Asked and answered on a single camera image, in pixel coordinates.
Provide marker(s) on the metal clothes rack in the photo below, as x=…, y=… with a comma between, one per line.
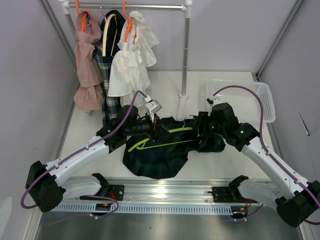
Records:
x=186, y=8

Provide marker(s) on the green plastic hanger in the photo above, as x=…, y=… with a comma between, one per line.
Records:
x=180, y=137

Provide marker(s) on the cream plastic hanger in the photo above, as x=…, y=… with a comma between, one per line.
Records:
x=108, y=37

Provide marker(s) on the white ruffled skirt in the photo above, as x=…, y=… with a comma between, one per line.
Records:
x=129, y=66

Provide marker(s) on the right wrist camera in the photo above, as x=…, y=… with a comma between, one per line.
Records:
x=213, y=100

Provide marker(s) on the slotted cable duct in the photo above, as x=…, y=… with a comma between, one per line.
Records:
x=185, y=209

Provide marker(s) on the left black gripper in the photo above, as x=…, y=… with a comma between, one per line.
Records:
x=157, y=131

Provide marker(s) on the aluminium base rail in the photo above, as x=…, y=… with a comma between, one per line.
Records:
x=162, y=191

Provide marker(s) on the black mount plate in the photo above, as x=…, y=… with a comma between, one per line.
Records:
x=222, y=194
x=111, y=191

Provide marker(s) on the left black mount plate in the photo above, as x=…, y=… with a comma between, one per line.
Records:
x=111, y=191

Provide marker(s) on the pink skirt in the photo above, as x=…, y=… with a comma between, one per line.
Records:
x=89, y=96

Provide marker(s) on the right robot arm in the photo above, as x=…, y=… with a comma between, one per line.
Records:
x=293, y=197

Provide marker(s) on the right black mount plate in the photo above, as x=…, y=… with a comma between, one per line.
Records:
x=222, y=194

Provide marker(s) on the orange plastic hanger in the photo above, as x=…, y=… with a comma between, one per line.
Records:
x=129, y=22

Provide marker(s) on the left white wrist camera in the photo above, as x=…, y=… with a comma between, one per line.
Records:
x=152, y=107

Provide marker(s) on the white plastic basket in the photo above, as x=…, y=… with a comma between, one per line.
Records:
x=245, y=105

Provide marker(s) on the orange hanger with pink skirt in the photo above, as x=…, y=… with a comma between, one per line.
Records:
x=82, y=15

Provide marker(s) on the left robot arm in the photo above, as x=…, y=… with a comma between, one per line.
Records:
x=51, y=183

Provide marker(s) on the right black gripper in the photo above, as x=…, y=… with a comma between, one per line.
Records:
x=203, y=118

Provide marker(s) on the green plaid skirt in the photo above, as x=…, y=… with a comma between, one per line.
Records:
x=163, y=165

